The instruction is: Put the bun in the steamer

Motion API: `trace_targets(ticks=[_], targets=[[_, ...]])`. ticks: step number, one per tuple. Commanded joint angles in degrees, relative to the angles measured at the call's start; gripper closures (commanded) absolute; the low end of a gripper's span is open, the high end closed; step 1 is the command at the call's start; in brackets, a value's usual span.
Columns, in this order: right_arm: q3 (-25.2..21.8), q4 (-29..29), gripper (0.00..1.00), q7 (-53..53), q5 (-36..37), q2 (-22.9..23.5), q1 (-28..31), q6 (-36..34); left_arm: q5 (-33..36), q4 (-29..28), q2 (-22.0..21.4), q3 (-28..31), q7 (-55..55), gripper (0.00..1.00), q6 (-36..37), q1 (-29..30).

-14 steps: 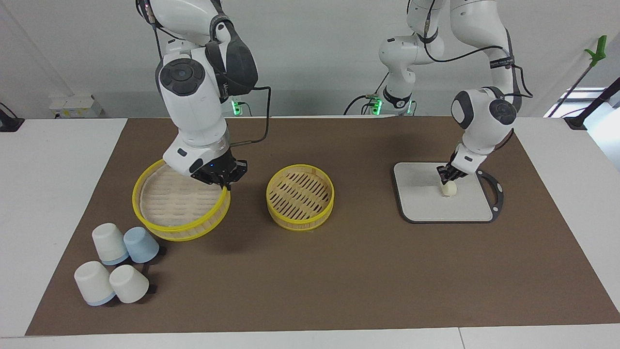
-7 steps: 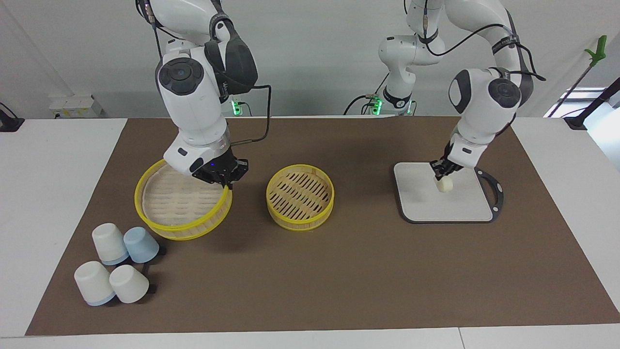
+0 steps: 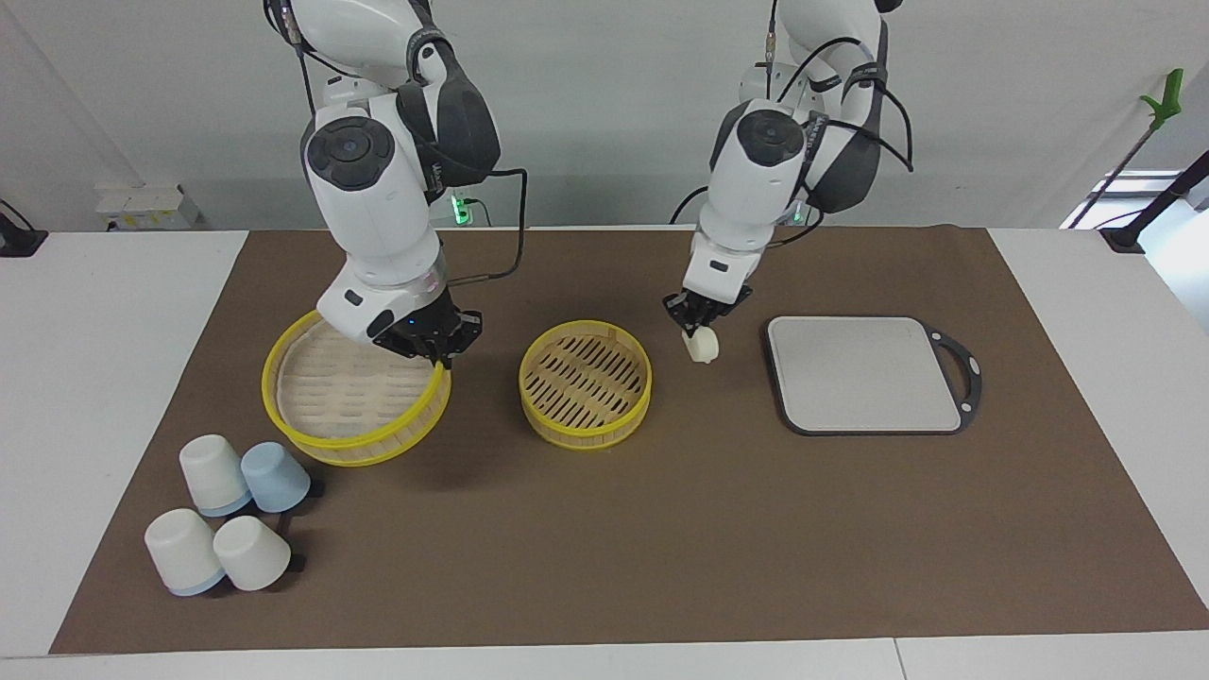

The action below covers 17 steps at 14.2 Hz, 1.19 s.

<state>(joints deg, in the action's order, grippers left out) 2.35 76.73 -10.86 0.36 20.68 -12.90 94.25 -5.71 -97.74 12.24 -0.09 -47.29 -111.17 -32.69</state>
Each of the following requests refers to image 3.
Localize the green tipped thin rod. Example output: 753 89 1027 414
1066 67 1185 231

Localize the white plastic cup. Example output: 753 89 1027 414
213 515 292 593
144 507 228 598
179 433 253 519

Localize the brown table mat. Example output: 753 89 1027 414
49 225 1209 655

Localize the yellow slatted steamer basket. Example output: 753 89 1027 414
518 319 654 451

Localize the grey cutting board dark rim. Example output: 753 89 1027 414
762 314 984 437

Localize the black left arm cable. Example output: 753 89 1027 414
669 0 915 248

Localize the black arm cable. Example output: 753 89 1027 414
669 0 915 248
268 0 528 288

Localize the black cup rack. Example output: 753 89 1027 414
203 480 326 598

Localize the light blue plastic cup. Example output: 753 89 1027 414
240 441 312 514

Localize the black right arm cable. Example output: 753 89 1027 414
268 0 528 288

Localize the black table clamp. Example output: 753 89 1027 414
0 199 49 259

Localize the black stand bar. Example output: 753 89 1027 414
1099 149 1209 255

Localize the white power strip box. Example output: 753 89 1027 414
94 183 201 231

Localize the yellow steamer tier white liner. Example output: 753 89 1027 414
261 306 453 468

